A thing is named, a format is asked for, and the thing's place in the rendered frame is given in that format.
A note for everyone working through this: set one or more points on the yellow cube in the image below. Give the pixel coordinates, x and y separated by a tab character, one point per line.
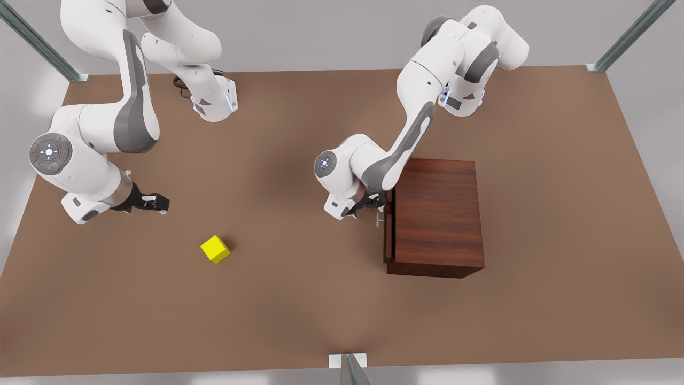
216	249

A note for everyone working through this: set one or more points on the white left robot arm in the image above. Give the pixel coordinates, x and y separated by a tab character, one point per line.
414	101

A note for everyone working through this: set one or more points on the silver frame post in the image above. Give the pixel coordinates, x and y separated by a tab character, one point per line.
350	369
37	40
628	37

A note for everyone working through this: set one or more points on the dark wooden cabinet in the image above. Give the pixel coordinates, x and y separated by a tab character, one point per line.
438	214

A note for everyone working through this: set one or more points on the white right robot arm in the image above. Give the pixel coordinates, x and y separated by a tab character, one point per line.
96	123

